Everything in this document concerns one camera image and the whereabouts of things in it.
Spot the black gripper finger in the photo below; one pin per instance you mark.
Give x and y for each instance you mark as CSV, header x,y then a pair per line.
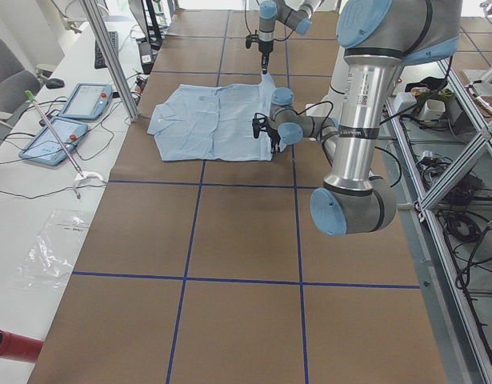
x,y
274,148
264,63

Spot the light blue button shirt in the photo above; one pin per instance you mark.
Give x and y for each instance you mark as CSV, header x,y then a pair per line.
x,y
209,123

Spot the upper blue teach pendant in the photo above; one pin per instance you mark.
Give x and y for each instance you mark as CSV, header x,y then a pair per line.
x,y
87,102

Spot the blue teach pendant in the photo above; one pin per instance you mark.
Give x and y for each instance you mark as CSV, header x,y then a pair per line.
x,y
87,102
45,149

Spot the black computer mouse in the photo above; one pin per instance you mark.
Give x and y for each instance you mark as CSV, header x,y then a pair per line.
x,y
54,83

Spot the lower blue teach pendant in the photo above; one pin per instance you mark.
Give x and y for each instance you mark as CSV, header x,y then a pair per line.
x,y
45,149

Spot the metal rod green tip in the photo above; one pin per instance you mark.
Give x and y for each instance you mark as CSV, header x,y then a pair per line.
x,y
31,98

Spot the grey office chair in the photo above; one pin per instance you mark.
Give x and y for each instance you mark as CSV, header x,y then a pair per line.
x,y
15,79

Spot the clear plastic bag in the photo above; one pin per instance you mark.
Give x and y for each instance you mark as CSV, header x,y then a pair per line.
x,y
51,258

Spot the red cylinder bottle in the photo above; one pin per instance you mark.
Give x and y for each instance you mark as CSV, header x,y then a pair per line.
x,y
19,348

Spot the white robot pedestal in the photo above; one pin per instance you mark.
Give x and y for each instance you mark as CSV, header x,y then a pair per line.
x,y
332,102

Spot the aluminium frame post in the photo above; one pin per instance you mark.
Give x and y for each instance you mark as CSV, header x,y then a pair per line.
x,y
90,8

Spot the white curved bracket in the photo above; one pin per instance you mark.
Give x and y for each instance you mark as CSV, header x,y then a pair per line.
x,y
83,175

